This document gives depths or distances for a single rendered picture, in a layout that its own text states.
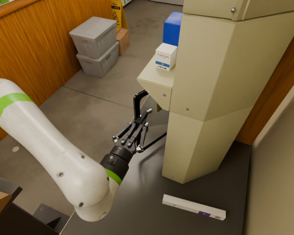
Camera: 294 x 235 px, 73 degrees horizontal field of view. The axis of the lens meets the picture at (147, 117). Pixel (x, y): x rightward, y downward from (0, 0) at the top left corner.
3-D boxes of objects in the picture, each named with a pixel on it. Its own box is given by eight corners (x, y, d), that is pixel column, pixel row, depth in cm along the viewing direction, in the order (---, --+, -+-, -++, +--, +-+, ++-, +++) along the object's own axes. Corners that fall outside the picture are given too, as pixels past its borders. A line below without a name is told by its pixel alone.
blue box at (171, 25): (195, 40, 75) (200, 15, 68) (188, 52, 69) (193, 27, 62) (171, 35, 78) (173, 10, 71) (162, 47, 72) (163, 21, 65)
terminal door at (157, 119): (179, 125, 114) (191, 66, 84) (137, 154, 102) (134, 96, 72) (178, 124, 115) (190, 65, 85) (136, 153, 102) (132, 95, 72)
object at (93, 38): (120, 41, 312) (117, 20, 288) (99, 61, 276) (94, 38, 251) (97, 37, 323) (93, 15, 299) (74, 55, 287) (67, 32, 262)
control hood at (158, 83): (194, 60, 84) (199, 38, 76) (169, 112, 64) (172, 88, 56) (168, 55, 87) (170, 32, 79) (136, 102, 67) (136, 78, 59)
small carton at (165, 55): (175, 63, 65) (177, 46, 60) (169, 71, 62) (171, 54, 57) (161, 59, 66) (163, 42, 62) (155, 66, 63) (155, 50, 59)
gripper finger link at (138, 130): (126, 144, 69) (129, 146, 68) (140, 122, 76) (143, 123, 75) (127, 150, 72) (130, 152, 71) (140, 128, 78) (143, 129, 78)
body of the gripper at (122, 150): (128, 159, 63) (140, 137, 69) (105, 150, 65) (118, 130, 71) (129, 170, 69) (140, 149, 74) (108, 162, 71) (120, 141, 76)
